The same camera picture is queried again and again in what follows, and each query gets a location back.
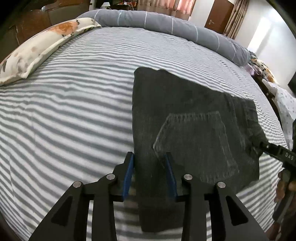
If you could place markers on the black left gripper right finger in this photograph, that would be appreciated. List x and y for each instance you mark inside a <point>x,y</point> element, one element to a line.
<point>229,218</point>

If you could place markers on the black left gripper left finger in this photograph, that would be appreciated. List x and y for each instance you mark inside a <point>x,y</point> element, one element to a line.
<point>88,204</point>

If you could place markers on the dark grey denim pants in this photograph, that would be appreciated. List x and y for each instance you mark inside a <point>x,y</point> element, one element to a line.
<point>208,133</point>

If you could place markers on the right hand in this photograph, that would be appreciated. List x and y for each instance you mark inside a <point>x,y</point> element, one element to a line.
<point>281,186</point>

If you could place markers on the grey white striped bedsheet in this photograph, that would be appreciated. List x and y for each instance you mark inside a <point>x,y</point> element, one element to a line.
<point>72,118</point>

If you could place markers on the floral clothes pile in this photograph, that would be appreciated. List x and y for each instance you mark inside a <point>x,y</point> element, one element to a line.
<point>282,102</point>

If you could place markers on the floral white orange pillow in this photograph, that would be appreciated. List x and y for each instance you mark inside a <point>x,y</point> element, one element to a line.
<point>27,57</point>

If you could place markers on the grey rolled duvet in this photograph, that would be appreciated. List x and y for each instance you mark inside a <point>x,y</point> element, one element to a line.
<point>156,22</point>

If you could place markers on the brown wooden headboard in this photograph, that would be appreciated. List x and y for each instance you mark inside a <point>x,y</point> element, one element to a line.
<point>21,20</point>

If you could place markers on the brown wooden door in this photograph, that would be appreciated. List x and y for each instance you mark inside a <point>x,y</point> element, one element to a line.
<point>219,15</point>

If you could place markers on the pink patterned curtain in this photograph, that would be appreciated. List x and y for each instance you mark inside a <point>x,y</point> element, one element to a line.
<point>181,9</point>

